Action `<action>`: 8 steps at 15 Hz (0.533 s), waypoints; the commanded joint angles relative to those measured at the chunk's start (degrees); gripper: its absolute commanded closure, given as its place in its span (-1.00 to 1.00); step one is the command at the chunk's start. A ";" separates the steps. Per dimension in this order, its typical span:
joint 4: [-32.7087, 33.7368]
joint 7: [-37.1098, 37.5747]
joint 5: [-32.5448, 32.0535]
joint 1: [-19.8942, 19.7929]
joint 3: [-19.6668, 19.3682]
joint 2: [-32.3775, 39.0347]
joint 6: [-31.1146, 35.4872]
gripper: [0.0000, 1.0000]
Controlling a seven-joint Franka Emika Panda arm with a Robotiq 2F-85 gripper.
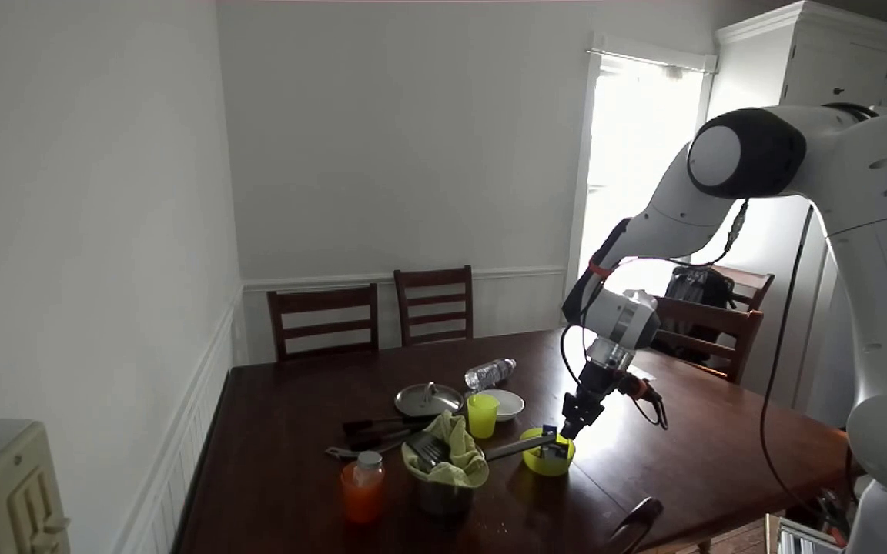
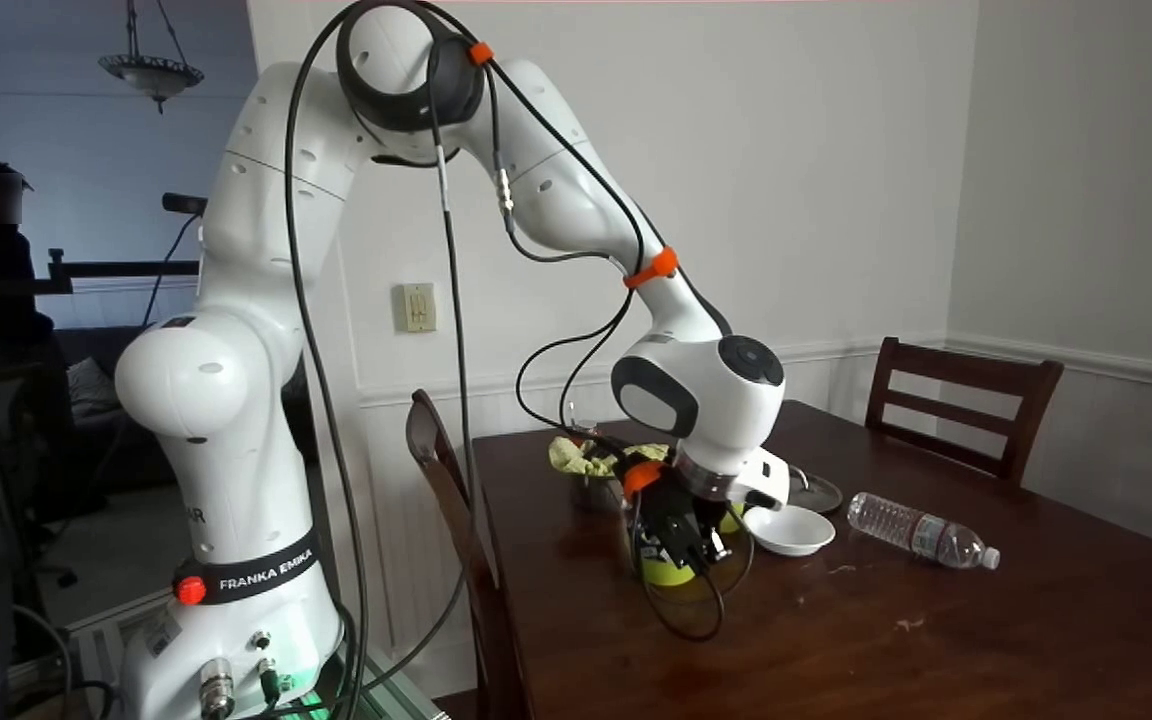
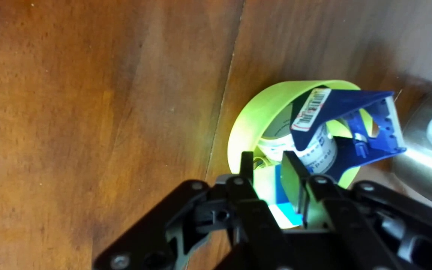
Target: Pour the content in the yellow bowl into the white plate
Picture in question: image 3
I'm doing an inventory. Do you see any metal pot with yellow cloth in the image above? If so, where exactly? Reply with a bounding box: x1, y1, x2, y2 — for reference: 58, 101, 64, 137
390, 88, 432, 217

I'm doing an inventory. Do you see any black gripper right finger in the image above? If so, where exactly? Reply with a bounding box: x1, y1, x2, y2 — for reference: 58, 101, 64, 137
280, 152, 310, 227

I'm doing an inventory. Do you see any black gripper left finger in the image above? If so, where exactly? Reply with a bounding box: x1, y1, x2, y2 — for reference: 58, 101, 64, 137
240, 152, 253, 185

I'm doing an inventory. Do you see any yellow-green bowl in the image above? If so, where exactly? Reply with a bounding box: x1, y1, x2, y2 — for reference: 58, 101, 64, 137
226, 80, 358, 230

